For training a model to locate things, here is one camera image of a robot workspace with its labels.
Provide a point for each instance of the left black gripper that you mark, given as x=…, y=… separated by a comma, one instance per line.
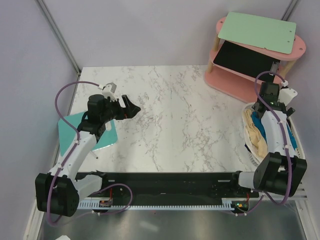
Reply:
x=130, y=112

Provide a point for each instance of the blue t shirt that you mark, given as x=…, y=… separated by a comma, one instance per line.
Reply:
x=272, y=136

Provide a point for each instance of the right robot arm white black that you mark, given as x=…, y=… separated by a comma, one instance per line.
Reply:
x=277, y=173

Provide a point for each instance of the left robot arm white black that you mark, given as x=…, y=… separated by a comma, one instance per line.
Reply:
x=58, y=192

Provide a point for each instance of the teal cutting board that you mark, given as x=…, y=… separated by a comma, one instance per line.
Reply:
x=67, y=134

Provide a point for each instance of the pink three tier shelf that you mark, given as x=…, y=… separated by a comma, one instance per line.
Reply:
x=237, y=84

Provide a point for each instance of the black clipboard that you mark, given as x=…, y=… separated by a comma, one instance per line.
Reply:
x=235, y=63

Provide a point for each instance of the white laundry basket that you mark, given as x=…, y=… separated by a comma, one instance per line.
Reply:
x=256, y=160

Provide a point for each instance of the beige t shirt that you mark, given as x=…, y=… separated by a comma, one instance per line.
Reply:
x=253, y=137

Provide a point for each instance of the white paper scrap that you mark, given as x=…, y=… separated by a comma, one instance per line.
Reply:
x=63, y=237

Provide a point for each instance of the green board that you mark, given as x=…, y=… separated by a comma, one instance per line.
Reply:
x=258, y=31

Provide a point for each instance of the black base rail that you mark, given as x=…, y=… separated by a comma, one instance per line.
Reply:
x=169, y=188

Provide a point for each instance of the white cable duct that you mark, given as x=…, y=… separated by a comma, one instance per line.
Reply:
x=92, y=203

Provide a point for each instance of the aluminium frame post left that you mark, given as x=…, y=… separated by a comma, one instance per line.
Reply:
x=58, y=34

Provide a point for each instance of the aluminium frame post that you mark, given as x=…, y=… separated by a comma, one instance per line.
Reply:
x=289, y=10
x=58, y=34

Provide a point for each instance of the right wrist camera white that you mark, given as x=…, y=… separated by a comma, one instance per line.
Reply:
x=286, y=94

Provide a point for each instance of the aluminium frame post right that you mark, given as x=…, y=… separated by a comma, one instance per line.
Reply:
x=289, y=10

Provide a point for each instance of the aluminium extrusion rail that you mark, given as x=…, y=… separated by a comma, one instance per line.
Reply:
x=300, y=194

